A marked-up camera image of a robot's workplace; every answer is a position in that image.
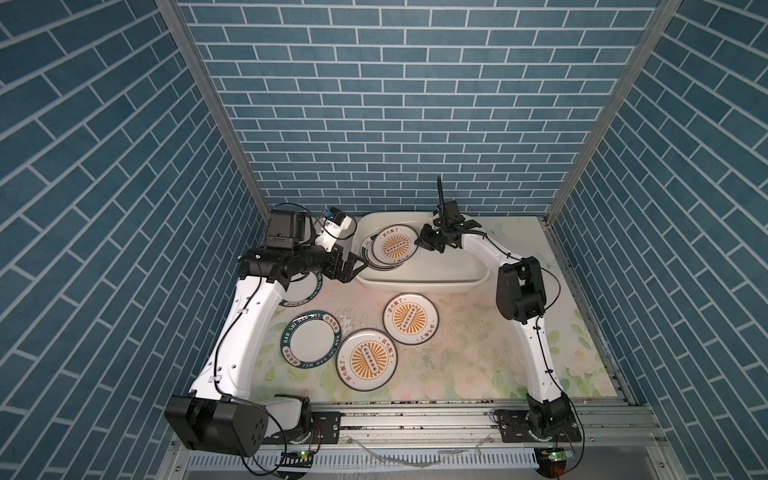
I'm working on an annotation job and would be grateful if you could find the aluminium mounting rail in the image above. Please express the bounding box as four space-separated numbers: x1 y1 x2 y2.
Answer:
259 401 663 449

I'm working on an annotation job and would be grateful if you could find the near green rim text plate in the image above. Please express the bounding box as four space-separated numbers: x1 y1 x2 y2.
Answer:
280 310 342 369

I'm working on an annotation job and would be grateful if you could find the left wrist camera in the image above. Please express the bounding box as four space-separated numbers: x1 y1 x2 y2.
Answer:
315 207 352 252

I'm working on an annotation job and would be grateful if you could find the left aluminium corner post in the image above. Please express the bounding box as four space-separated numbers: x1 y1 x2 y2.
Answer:
156 0 269 217

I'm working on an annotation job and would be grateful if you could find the white plastic bin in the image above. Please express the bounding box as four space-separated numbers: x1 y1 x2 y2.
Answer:
352 212 490 293

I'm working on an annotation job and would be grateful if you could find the white slotted cable duct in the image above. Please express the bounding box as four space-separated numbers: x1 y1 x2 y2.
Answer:
186 447 539 474

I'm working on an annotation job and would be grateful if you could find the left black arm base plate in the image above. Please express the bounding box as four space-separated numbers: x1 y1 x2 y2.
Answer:
288 411 342 445

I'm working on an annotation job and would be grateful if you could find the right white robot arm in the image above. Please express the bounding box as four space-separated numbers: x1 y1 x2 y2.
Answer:
416 207 576 441

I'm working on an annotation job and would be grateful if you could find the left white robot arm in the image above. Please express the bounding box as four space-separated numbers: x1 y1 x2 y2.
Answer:
164 246 367 458

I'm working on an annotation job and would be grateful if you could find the green red rim plate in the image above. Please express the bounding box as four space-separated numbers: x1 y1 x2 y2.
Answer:
360 234 397 271

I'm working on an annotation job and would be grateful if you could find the orange sunburst plate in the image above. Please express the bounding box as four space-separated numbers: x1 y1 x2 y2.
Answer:
382 293 439 346
336 329 398 392
371 224 418 266

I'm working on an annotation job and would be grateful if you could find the right green circuit board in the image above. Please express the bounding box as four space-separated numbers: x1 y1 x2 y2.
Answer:
535 448 568 471

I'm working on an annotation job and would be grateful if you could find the green rim text plate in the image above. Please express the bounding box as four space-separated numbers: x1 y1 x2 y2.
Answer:
280 273 323 308
280 310 342 369

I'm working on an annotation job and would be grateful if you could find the far green rim text plate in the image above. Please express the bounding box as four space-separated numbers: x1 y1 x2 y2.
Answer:
280 273 323 308

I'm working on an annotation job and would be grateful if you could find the right aluminium corner post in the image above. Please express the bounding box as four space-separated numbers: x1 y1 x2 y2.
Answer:
543 0 682 229

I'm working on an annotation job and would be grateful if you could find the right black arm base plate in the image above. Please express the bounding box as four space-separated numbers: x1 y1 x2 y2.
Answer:
490 409 582 443

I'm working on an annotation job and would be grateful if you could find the aluminium corner post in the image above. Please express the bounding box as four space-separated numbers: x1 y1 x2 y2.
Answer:
156 0 269 217
543 0 682 229

